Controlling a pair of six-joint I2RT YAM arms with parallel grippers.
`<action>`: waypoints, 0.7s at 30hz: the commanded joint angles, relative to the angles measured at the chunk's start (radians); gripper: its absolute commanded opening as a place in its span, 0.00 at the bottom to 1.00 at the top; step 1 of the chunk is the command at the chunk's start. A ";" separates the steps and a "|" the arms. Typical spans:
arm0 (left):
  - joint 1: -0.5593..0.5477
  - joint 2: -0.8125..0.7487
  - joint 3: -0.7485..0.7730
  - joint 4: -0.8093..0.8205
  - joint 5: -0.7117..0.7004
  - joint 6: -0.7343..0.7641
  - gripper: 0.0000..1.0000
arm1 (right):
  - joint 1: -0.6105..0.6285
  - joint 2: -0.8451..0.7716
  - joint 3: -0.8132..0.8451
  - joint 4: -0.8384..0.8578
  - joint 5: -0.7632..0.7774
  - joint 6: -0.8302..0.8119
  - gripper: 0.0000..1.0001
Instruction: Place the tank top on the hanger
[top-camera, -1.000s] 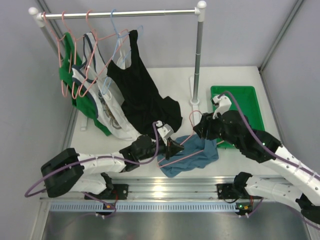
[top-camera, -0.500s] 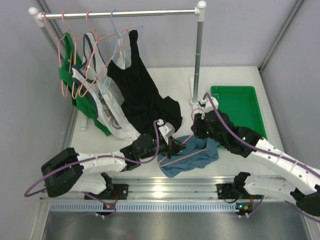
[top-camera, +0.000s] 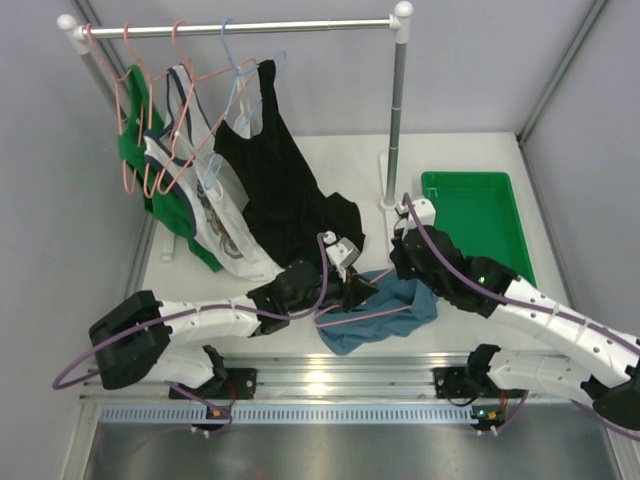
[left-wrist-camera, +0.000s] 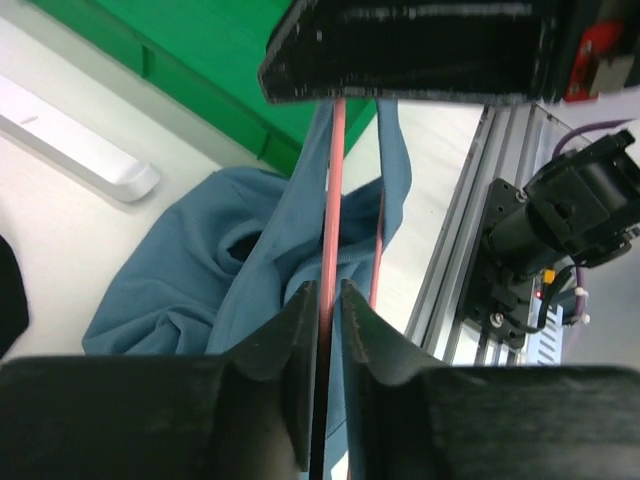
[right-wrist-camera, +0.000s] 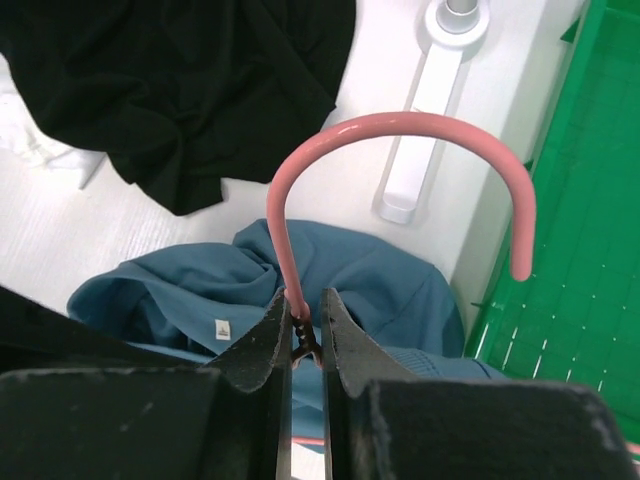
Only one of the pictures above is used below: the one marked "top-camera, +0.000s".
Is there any green tank top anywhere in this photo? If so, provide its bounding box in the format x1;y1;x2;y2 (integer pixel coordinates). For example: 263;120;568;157
118;65;222;272

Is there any pink hanger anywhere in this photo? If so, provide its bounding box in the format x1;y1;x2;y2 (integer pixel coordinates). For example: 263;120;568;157
123;21;161;199
314;268;420;330
156;19;258;196
86;23;137;195

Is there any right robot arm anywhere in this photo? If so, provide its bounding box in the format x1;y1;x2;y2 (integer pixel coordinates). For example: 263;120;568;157
390;224;639;430

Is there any black tank top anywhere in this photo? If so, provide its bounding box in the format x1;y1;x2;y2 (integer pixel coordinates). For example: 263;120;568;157
214;60;365;268

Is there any blue wire hanger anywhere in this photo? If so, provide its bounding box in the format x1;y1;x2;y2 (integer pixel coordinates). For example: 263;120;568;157
203;17;262;190

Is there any aluminium rail base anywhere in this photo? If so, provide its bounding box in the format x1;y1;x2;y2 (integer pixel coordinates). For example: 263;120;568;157
79;352;626;401

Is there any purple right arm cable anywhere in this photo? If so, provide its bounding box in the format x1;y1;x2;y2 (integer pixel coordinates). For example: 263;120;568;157
402;193;640;436

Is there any white printed tank top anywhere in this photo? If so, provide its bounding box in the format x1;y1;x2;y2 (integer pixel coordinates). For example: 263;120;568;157
144;64;282;282

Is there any perforated cable duct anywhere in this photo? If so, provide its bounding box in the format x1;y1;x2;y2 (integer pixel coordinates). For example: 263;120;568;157
100;403;504;425

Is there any blue tank top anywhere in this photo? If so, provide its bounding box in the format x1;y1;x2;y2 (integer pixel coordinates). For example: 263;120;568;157
314;269;438;355

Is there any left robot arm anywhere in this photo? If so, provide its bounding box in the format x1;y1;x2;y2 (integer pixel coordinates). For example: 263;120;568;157
89;261;379;397

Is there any white garment rack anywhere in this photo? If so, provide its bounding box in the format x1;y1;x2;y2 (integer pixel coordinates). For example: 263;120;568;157
56;1;413;240

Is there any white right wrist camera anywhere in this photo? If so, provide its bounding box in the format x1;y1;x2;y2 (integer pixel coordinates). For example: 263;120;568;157
393;197;436;231

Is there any green plastic tray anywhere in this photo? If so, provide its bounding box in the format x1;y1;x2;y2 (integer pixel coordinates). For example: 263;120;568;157
421;172;536;284

